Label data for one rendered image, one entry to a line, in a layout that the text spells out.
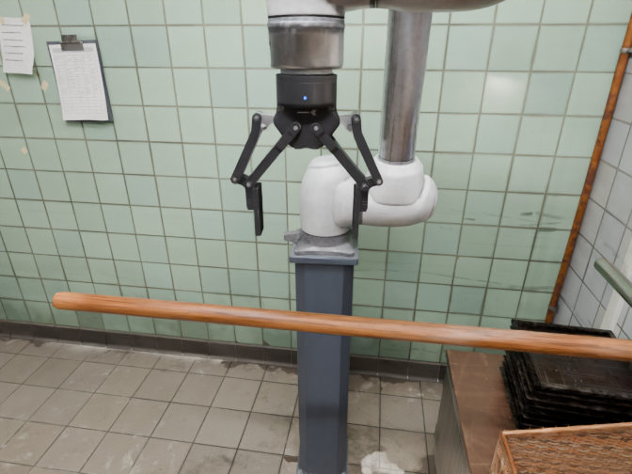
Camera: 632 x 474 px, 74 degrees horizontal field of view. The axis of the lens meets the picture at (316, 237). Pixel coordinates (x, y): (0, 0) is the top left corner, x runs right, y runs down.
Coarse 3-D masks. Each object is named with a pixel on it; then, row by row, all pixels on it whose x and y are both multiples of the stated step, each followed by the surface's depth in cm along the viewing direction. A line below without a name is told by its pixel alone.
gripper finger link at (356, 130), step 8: (352, 120) 52; (360, 120) 52; (360, 128) 53; (360, 136) 53; (360, 144) 54; (360, 152) 54; (368, 152) 54; (368, 160) 54; (368, 168) 55; (376, 168) 55; (376, 176) 55; (376, 184) 56
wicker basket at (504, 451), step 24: (504, 432) 100; (528, 432) 99; (552, 432) 98; (576, 432) 97; (600, 432) 96; (624, 432) 95; (504, 456) 97; (528, 456) 102; (552, 456) 102; (600, 456) 100; (624, 456) 98
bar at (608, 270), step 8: (600, 264) 86; (608, 264) 84; (600, 272) 85; (608, 272) 83; (616, 272) 82; (608, 280) 82; (616, 280) 80; (624, 280) 79; (616, 288) 79; (624, 288) 77; (624, 296) 77
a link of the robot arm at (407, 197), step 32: (416, 32) 95; (416, 64) 99; (384, 96) 106; (416, 96) 104; (384, 128) 110; (416, 128) 109; (384, 160) 114; (416, 160) 116; (384, 192) 115; (416, 192) 115; (384, 224) 122
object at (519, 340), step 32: (192, 320) 66; (224, 320) 65; (256, 320) 64; (288, 320) 64; (320, 320) 63; (352, 320) 63; (384, 320) 63; (544, 352) 59; (576, 352) 58; (608, 352) 57
